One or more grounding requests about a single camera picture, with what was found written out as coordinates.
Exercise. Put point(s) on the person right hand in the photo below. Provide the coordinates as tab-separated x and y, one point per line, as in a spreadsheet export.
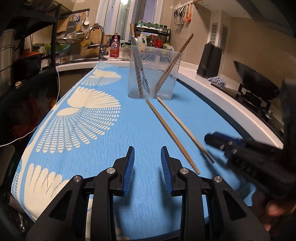
267	211

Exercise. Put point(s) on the blue patterned table mat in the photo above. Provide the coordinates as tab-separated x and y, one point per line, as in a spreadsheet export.
94	124

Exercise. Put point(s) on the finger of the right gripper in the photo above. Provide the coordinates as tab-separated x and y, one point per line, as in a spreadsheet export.
220	144
237	141

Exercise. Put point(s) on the black electric kettle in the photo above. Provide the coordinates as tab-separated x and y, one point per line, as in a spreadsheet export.
210	61

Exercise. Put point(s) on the wooden chopstick six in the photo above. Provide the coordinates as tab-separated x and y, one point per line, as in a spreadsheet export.
173	136

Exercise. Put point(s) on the white handled fork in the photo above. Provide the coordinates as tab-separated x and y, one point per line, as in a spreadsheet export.
146	85

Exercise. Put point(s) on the wooden chopstick five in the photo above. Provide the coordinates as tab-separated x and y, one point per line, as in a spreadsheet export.
173	66

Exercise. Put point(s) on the gas stove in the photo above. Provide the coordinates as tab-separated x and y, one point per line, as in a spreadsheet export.
256	105

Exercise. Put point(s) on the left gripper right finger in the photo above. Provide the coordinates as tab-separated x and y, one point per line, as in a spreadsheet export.
211	209

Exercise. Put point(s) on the black metal shelf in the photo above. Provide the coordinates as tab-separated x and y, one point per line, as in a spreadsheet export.
28	20

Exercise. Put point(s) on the glass jar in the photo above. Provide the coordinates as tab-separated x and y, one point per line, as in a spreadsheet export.
126	50

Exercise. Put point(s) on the clear plastic utensil holder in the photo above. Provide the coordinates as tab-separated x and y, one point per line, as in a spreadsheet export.
161	67

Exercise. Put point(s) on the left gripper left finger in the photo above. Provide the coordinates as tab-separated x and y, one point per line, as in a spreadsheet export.
65	218

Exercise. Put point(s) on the white ceramic spoon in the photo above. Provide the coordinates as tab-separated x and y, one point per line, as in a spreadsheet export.
135	52

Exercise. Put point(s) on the hanging kitchen tools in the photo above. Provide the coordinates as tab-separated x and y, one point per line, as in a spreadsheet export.
183	13

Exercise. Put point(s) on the wooden cutting board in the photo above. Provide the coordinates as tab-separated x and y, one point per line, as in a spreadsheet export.
90	47

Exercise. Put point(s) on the black wok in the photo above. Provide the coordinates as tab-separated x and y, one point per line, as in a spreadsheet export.
256	83

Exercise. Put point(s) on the steel stock pot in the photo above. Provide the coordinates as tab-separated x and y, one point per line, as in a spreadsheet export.
7	55

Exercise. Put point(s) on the black spice rack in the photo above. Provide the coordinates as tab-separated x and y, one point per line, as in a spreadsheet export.
155	37

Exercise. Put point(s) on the chrome kitchen faucet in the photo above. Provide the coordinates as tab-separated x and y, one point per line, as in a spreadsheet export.
103	51

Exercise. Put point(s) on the green basin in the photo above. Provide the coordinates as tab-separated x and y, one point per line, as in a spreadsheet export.
59	48

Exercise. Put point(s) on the blue checkered cloth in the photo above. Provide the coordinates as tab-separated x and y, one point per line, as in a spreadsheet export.
217	80

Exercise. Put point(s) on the red dish soap pouch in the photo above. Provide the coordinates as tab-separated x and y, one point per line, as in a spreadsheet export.
114	48

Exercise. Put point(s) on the wooden chopstick three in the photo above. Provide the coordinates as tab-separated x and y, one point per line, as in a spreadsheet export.
188	132

